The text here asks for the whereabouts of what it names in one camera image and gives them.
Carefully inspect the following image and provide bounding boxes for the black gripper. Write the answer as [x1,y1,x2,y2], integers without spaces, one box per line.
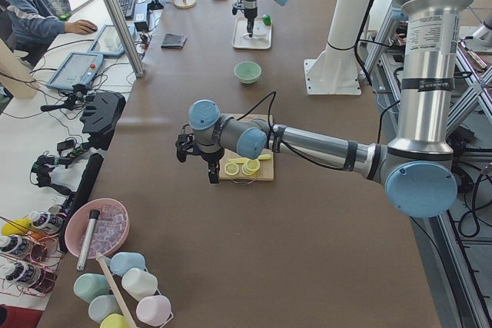
[244,8,257,38]
[201,150,224,184]

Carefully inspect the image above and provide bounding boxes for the yellow plastic knife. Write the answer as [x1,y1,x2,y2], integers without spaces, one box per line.
[228,154,271,164]

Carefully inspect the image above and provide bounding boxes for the white cup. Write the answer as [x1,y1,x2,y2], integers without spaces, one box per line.
[121,268,158,301]

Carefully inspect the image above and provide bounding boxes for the pale blue grey cup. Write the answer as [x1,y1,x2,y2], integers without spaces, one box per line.
[88,294,121,323]

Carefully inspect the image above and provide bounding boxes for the green lime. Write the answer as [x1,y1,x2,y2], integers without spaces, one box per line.
[261,14,271,26]

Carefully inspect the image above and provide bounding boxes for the cream rabbit tray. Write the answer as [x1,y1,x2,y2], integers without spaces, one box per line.
[232,18,272,50]

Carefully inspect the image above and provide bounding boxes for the black long bar device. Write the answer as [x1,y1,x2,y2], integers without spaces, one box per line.
[58,153,104,253]

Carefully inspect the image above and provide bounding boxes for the bamboo cutting board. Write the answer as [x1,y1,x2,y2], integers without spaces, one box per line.
[218,113,276,183]

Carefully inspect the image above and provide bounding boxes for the person in blue hoodie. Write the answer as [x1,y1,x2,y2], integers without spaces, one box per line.
[7,0,98,66]

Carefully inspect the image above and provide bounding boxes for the pink bowl with cubes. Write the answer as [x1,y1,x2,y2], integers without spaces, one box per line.
[65,198,130,259]

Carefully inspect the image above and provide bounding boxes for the light green bowl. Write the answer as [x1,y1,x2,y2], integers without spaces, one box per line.
[234,61,262,84]

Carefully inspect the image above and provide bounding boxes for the light blue cup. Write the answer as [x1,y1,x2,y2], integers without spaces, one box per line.
[110,252,146,277]

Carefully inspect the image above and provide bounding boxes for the yellow cup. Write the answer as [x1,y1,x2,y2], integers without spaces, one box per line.
[99,313,129,328]

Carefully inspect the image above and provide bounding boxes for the lemon slice near handle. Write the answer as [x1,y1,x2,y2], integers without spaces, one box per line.
[224,162,239,177]

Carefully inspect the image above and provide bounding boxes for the pink cup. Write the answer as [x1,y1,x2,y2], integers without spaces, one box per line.
[136,295,173,327]

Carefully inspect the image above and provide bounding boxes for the blue teach pendant near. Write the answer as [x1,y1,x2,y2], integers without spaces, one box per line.
[46,52,104,91]

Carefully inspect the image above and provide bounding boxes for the black bracket device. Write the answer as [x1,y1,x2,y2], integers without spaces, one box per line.
[80,91,126,150]

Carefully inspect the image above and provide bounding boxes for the aluminium frame post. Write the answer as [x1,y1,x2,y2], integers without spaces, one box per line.
[103,0,145,78]

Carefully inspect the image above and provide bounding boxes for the grey folded cloth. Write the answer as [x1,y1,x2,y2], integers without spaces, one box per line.
[161,33,187,49]

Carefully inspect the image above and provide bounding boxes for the mint green cup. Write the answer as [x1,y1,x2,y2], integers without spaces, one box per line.
[73,273,110,303]

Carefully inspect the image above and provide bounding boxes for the blue teach pendant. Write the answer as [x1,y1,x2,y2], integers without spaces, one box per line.
[88,25,125,58]
[46,52,104,91]

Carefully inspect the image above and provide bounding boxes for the copper wire bottle rack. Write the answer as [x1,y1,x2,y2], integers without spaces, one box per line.
[1,217,64,298]

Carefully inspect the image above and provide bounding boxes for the stacked lemon slices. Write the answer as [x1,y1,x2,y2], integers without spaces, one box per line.
[241,159,261,176]

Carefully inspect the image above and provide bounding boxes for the metal tube black cap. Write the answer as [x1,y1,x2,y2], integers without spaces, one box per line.
[76,210,100,272]

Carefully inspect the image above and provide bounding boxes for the blue teach pendant far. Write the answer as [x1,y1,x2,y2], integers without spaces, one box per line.
[88,25,125,58]

